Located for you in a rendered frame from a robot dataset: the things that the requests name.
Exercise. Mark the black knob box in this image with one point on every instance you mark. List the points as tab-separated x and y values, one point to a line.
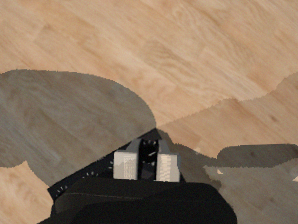
101	167

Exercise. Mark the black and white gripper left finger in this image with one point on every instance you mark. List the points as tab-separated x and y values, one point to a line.
127	162

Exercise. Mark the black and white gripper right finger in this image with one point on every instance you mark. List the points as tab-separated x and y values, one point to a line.
167	164

